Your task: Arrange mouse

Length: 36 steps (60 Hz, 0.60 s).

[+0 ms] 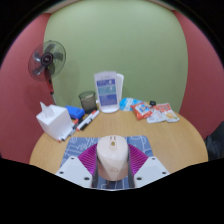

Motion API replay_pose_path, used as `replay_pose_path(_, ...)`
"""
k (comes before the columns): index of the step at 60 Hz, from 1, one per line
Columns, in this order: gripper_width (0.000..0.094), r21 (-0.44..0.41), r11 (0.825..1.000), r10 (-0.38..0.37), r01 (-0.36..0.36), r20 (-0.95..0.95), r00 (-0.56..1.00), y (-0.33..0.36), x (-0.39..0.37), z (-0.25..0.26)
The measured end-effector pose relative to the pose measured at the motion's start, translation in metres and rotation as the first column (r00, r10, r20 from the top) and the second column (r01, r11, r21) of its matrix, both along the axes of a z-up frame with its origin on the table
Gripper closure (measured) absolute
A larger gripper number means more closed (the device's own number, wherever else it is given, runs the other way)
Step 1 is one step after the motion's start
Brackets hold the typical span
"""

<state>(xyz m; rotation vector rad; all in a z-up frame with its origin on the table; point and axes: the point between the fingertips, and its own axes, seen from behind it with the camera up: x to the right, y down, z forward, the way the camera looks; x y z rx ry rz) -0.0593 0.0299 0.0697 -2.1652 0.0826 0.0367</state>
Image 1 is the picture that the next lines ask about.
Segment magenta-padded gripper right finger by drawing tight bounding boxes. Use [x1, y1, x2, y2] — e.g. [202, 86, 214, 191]
[126, 143, 170, 189]

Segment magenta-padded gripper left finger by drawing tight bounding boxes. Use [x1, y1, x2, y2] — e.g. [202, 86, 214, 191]
[54, 143, 100, 189]

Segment pink computer mouse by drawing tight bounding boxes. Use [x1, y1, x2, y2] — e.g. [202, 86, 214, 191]
[95, 134, 130, 182]

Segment blue patterned mouse pad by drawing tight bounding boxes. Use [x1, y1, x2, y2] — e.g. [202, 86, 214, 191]
[59, 134, 155, 192]

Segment white marker red cap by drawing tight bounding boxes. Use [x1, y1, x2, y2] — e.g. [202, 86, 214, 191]
[58, 118, 80, 143]

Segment white tissue box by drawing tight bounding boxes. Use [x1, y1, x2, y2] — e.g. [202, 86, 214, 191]
[35, 101, 74, 142]

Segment small blue box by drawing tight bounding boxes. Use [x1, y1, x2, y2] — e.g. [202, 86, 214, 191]
[65, 105, 86, 120]

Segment red snack packet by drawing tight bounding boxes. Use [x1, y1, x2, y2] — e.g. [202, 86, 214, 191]
[129, 101, 154, 121]

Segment orange and white snack packet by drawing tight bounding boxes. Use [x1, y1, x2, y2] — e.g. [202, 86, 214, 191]
[156, 102, 180, 124]

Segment blue snack packet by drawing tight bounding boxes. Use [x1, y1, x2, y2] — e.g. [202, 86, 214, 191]
[119, 97, 144, 112]

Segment dark mesh pen cup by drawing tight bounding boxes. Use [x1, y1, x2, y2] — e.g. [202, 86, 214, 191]
[78, 90, 98, 114]

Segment white plastic chair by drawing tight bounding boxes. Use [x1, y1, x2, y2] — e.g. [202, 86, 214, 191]
[115, 73, 125, 101]

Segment black standing fan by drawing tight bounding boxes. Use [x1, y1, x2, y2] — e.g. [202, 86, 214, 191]
[27, 40, 67, 106]

